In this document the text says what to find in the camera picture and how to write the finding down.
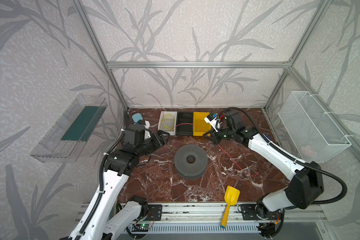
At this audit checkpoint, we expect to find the red cable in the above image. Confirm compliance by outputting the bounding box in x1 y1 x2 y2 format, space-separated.
146 93 259 178

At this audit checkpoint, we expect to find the grey cable spool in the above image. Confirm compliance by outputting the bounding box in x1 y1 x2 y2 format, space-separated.
174 145 208 180

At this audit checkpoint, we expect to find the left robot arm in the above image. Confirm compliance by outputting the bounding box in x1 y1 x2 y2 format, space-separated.
66 124 171 240

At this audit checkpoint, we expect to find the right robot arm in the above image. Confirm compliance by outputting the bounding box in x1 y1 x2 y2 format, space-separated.
203 107 348 220

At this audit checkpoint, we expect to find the white plastic bin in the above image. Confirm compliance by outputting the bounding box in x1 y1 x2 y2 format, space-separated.
158 111 178 136

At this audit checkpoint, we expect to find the yellow plastic bin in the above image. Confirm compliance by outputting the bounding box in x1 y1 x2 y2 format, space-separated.
193 112 212 137

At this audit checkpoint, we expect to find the black plastic bin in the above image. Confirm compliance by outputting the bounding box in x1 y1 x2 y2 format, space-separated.
176 112 193 136

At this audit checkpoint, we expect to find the teal toy shovel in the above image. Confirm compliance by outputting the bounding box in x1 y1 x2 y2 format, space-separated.
132 113 143 124

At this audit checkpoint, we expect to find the yellow toy shovel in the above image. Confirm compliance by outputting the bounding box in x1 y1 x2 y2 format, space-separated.
221 186 240 229

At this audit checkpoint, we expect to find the pink object in basket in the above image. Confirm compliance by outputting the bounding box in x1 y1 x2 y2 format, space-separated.
300 145 316 158

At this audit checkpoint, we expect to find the yellow cable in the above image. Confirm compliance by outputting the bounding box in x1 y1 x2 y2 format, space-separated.
162 113 175 132

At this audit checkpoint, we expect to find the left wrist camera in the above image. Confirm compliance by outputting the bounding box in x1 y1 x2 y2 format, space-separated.
138 120 151 140

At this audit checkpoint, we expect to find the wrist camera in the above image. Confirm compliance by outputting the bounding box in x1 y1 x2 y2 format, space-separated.
138 120 151 140
204 114 222 132

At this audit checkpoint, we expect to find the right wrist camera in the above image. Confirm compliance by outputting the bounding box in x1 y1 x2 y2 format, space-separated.
204 114 222 132

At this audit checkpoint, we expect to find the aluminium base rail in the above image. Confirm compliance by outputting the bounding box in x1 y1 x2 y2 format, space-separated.
128 202 327 236

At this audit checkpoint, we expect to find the white wire basket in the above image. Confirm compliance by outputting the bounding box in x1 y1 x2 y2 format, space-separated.
278 91 352 163

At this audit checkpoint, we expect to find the clear plastic wall tray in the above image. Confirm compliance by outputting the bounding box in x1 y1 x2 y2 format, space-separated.
30 94 108 163

